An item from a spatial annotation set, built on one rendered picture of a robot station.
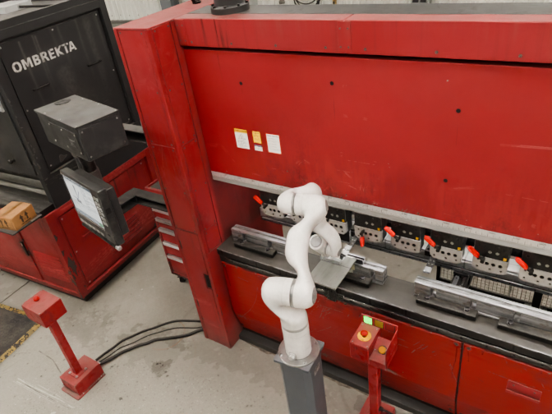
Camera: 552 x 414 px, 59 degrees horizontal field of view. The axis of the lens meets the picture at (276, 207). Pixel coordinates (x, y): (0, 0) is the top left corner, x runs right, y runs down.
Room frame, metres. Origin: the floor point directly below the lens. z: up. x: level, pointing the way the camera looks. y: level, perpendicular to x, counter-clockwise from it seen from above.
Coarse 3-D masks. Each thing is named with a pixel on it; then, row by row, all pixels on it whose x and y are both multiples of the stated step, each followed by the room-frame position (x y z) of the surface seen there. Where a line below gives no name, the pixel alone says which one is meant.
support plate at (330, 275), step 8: (328, 256) 2.15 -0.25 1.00; (320, 264) 2.09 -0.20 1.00; (328, 264) 2.08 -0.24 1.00; (336, 264) 2.07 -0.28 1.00; (344, 264) 2.06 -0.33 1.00; (352, 264) 2.05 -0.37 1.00; (312, 272) 2.04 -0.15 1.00; (320, 272) 2.03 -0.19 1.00; (328, 272) 2.02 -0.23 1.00; (336, 272) 2.01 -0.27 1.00; (344, 272) 2.00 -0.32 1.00; (320, 280) 1.96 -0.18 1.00; (328, 280) 1.95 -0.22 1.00; (336, 280) 1.94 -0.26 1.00; (336, 288) 1.89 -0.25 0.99
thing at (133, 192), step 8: (128, 192) 2.87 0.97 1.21; (136, 192) 2.86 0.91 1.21; (144, 192) 2.84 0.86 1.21; (152, 192) 2.83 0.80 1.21; (120, 200) 2.78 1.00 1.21; (128, 200) 2.77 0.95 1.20; (136, 200) 2.82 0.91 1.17; (144, 200) 2.84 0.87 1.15; (152, 200) 2.73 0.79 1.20; (160, 200) 2.70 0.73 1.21; (128, 208) 2.78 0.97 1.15; (160, 208) 2.71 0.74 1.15
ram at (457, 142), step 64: (192, 64) 2.61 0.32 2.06; (256, 64) 2.36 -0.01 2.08; (320, 64) 2.14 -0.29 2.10; (384, 64) 1.96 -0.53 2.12; (448, 64) 1.80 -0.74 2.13; (512, 64) 1.69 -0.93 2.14; (256, 128) 2.39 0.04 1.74; (320, 128) 2.16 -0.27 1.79; (384, 128) 1.96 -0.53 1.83; (448, 128) 1.79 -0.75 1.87; (512, 128) 1.65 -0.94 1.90; (384, 192) 1.96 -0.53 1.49; (448, 192) 1.78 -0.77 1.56; (512, 192) 1.63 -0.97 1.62
